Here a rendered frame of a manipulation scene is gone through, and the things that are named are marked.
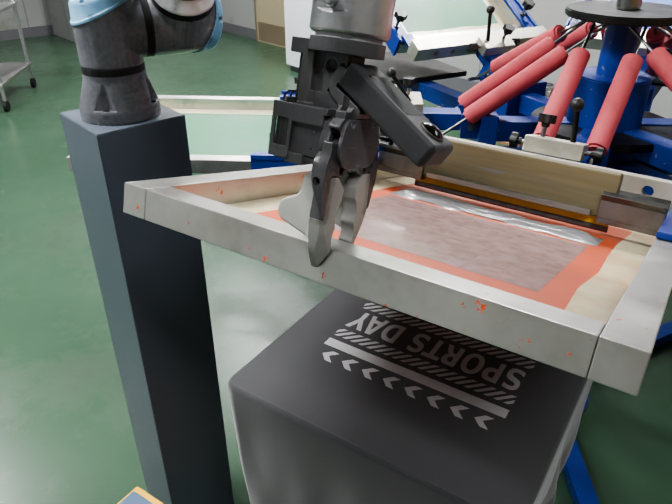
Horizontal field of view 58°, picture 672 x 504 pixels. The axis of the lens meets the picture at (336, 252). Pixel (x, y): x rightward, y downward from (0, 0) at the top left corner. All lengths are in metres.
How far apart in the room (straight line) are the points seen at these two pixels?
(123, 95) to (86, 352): 1.60
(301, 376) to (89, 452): 1.40
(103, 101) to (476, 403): 0.85
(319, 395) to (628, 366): 0.49
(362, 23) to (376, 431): 0.53
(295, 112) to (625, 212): 0.65
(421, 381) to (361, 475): 0.17
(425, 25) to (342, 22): 1.81
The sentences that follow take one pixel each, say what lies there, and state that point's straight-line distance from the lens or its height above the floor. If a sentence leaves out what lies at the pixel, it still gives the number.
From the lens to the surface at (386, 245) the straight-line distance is 0.76.
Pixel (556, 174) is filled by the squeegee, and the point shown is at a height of 1.16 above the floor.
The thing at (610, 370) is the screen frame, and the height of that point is 1.25.
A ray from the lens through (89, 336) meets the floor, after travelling 2.75.
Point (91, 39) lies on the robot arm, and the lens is 1.22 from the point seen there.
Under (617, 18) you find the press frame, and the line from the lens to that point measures 1.73.
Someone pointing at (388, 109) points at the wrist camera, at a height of 1.41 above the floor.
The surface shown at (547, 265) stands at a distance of 0.83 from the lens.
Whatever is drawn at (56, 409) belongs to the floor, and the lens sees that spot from 2.45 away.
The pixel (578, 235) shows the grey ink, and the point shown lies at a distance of 1.04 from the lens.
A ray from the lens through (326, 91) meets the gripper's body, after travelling 0.59.
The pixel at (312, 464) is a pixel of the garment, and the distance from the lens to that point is 0.91.
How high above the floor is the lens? 1.57
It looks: 30 degrees down
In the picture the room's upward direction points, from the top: straight up
